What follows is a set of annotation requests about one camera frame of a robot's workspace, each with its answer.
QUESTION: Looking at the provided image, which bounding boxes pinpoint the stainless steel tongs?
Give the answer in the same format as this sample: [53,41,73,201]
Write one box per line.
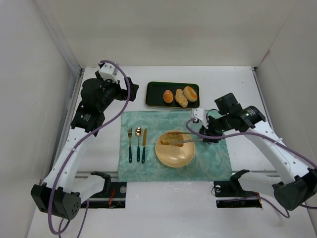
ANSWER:
[166,131,203,145]

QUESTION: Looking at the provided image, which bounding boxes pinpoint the sliced brown bread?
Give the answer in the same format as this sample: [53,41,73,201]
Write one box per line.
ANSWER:
[159,132,184,147]

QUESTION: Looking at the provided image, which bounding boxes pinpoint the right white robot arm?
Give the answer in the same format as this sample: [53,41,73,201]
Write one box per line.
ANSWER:
[191,93,317,211]

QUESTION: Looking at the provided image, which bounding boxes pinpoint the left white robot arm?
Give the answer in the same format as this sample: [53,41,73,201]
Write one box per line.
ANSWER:
[31,71,139,220]

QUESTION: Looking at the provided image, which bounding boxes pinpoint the long yellow filled bread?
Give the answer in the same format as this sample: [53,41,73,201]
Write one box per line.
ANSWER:
[175,89,188,108]

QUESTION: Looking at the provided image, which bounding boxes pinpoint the round orange sugared bun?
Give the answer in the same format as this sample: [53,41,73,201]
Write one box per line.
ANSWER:
[163,90,174,104]

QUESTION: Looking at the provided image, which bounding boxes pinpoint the white orange-topped oval bun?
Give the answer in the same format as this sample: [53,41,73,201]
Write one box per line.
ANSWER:
[183,86,198,102]

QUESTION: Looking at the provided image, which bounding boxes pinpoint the cream yellow plate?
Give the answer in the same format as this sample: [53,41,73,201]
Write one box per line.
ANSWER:
[155,130,196,168]

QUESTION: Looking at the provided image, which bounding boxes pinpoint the dark green gold-rimmed tray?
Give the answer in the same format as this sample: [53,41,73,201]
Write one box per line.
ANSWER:
[145,81,200,109]

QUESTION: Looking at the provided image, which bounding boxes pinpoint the teal patterned placemat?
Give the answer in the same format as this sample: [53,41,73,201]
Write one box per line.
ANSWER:
[118,111,232,182]

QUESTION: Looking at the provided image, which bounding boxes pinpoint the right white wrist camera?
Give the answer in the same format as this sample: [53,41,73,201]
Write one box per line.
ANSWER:
[191,108,209,129]

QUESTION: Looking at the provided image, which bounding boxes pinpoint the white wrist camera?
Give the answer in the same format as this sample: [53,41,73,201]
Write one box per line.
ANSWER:
[191,108,209,129]
[98,61,118,84]

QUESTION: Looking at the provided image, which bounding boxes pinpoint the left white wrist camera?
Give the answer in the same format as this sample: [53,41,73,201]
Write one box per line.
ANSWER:
[98,61,118,84]

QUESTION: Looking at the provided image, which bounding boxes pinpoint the gold fork green handle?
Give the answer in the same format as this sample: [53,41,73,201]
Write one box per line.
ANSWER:
[127,127,132,163]

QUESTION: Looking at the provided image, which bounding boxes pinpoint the gold spoon green handle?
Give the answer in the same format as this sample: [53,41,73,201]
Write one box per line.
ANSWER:
[135,127,142,162]

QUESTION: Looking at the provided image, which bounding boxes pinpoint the gold knife green handle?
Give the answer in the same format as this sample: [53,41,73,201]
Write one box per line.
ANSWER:
[141,128,147,164]

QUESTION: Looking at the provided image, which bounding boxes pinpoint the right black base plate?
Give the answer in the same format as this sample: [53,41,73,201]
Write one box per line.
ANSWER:
[213,181,262,208]

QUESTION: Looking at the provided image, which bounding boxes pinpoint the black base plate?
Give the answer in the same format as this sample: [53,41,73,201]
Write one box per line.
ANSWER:
[89,181,127,209]
[213,181,262,208]

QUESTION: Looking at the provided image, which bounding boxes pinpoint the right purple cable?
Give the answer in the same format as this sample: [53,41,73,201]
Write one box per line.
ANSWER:
[186,118,317,219]

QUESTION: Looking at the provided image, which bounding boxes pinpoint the purple cable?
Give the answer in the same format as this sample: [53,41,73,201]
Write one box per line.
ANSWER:
[47,59,132,238]
[186,118,317,219]

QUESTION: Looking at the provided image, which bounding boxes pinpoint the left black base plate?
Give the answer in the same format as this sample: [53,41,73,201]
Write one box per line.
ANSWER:
[89,181,127,209]

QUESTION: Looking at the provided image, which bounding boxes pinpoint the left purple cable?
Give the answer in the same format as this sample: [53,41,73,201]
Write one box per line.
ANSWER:
[47,59,132,238]

